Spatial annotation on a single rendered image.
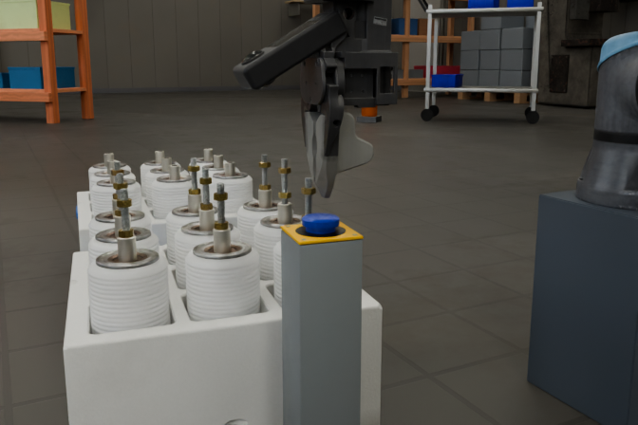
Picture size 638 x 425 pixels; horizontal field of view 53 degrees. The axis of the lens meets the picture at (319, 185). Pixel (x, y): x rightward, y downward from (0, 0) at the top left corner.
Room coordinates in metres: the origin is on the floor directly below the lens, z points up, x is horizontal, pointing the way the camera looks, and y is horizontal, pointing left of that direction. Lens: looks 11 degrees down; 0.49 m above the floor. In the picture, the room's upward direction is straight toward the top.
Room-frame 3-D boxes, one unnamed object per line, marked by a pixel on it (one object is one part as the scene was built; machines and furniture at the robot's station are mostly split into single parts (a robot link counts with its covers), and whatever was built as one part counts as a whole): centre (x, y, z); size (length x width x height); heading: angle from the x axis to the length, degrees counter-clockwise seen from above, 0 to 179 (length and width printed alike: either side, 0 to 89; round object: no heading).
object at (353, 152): (0.66, -0.03, 0.40); 0.06 x 0.03 x 0.09; 109
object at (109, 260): (0.76, 0.24, 0.25); 0.08 x 0.08 x 0.01
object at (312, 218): (0.66, 0.00, 0.32); 0.04 x 0.04 x 0.02
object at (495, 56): (8.75, -2.58, 0.59); 1.20 x 0.80 x 1.19; 27
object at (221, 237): (0.80, 0.13, 0.26); 0.02 x 0.02 x 0.03
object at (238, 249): (0.80, 0.13, 0.25); 0.08 x 0.08 x 0.01
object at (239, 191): (1.36, 0.19, 0.16); 0.10 x 0.10 x 0.18
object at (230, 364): (0.91, 0.16, 0.09); 0.39 x 0.39 x 0.18; 19
